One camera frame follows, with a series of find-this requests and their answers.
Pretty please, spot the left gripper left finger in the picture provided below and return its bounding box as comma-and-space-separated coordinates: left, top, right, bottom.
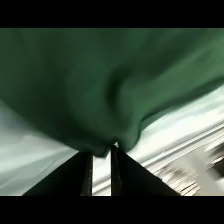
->
23, 151, 94, 197

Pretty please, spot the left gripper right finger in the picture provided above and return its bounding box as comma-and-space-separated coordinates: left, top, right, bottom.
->
110, 143, 181, 197

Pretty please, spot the dark green shirt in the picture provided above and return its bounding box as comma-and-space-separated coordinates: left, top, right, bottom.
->
0, 28, 224, 158

